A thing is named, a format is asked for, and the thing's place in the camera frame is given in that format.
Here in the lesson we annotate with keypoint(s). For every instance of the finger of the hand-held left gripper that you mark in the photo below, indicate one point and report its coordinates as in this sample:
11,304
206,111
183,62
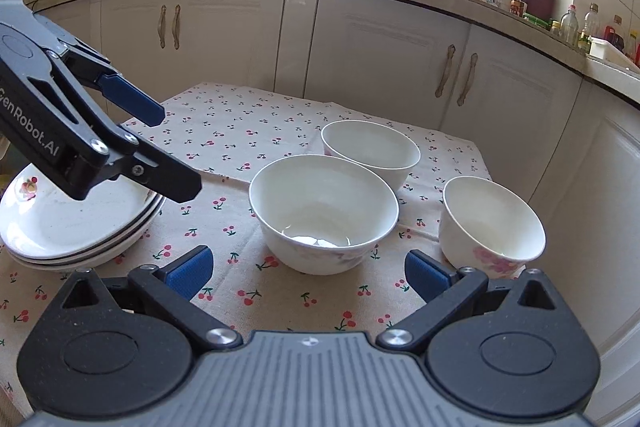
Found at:
132,101
170,179

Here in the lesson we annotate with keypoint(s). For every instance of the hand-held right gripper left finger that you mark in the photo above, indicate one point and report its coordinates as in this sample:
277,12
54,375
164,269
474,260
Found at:
192,269

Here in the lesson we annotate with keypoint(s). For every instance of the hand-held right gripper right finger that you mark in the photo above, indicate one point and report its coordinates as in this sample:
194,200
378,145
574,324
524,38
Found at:
425,277

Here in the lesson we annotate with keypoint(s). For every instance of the white pink-blossom bowl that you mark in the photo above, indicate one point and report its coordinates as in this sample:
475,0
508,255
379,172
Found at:
490,217

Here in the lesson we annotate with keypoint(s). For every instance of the small white fruit-print plate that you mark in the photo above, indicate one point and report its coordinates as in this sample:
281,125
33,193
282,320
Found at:
50,222

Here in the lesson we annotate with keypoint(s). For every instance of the large white fruit-print plate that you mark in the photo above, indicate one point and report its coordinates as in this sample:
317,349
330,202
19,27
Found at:
75,257
80,267

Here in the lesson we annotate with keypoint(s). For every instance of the large white floral bowl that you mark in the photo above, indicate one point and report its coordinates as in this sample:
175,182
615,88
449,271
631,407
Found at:
320,197

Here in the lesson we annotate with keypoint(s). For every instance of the white ceramic bowl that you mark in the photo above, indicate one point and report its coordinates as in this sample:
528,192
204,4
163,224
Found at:
370,142

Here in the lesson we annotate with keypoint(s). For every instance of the cherry print tablecloth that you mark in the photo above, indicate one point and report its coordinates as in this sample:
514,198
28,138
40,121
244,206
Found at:
240,127

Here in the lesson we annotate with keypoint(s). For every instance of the green tin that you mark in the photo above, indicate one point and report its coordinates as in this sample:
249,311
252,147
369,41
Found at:
537,21

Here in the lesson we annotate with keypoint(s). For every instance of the white plastic tray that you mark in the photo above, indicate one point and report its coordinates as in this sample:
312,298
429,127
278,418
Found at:
615,59

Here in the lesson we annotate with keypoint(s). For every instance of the clear condiment bottle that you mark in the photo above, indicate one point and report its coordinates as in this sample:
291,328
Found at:
591,22
570,27

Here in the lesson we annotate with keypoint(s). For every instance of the red cap dark bottle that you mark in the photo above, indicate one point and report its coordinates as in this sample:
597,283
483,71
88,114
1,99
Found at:
613,38

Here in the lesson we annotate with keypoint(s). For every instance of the yellow oil bottle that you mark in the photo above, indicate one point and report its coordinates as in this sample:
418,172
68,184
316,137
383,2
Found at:
633,47

